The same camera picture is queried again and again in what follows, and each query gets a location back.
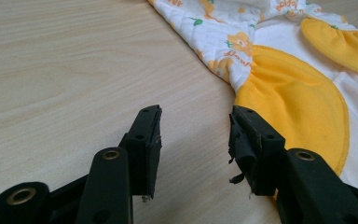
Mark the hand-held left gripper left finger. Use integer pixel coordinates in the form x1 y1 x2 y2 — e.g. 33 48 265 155
117 104 163 200

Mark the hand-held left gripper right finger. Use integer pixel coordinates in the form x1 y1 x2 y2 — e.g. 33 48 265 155
227 105 287 198

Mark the white and yellow baby garment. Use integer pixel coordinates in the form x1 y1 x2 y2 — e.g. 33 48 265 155
147 0 358 200

